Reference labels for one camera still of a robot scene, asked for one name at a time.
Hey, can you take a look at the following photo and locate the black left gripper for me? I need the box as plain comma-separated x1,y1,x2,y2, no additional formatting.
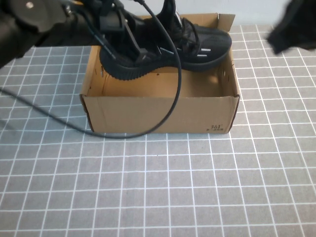
98,0,163,65

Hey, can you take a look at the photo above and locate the black knit sneaker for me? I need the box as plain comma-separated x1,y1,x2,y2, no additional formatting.
100,0,233,81

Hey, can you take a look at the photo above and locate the brown cardboard shoe box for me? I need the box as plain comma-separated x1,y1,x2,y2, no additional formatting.
80,13,240,134

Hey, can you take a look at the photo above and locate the gray white-grid tablecloth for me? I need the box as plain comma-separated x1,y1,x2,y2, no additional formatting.
0,23,316,237

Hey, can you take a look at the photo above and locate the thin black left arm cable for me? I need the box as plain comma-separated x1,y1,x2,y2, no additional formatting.
83,9,117,59

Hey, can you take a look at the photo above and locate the thick black left camera cable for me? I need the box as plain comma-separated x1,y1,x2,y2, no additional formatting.
0,0,183,139

